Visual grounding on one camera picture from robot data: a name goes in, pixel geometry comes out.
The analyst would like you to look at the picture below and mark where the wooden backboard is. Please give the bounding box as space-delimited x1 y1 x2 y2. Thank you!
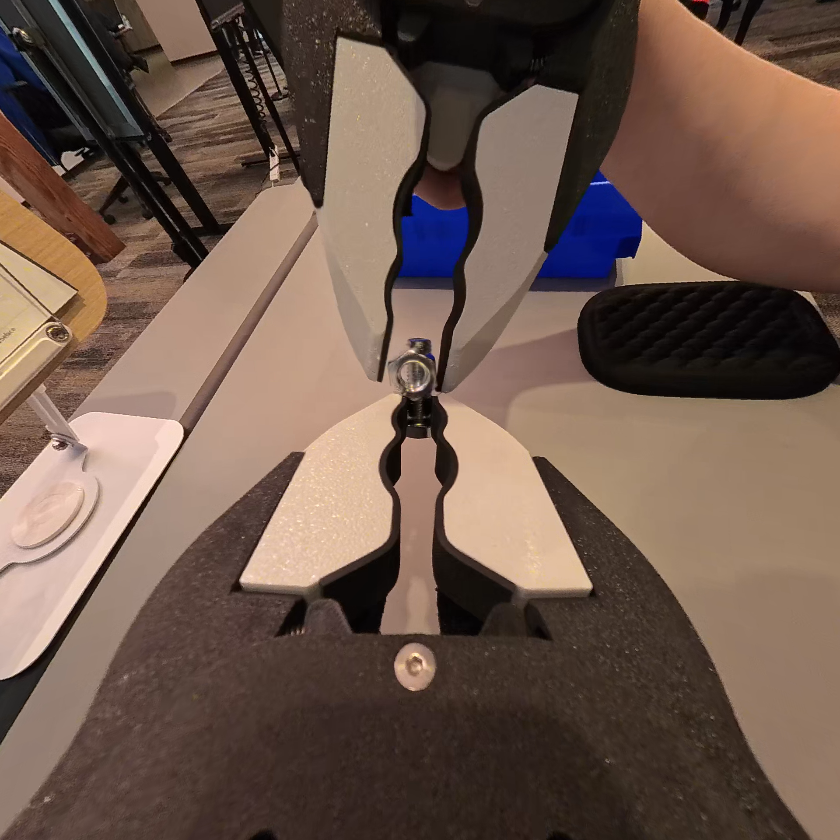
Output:
0 190 109 424

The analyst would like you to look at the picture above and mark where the person's right forearm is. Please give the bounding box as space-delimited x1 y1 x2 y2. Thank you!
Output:
600 0 840 294

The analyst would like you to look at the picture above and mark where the blue plastic bin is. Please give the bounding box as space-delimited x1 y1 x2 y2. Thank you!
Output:
397 172 643 280

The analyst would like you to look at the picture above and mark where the person's right hand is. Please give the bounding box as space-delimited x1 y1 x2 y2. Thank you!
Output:
415 164 468 211

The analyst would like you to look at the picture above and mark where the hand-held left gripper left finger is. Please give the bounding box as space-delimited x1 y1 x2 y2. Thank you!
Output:
238 392 404 599

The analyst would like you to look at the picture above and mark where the steel hex bolt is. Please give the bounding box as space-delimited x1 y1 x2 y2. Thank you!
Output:
387 338 438 427

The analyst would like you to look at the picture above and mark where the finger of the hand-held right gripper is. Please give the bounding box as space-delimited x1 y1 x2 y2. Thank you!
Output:
316 33 431 383
438 84 580 393

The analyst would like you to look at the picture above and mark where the blue striped jacket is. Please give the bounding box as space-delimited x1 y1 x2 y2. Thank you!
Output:
0 29 53 165

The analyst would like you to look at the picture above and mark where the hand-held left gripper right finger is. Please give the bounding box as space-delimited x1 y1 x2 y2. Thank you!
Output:
433 392 595 601

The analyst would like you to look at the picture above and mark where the dark framed panel on stand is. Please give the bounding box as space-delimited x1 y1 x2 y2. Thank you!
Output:
0 0 231 266

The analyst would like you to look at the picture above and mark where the black coiled cable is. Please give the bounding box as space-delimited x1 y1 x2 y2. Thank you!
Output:
239 36 270 135

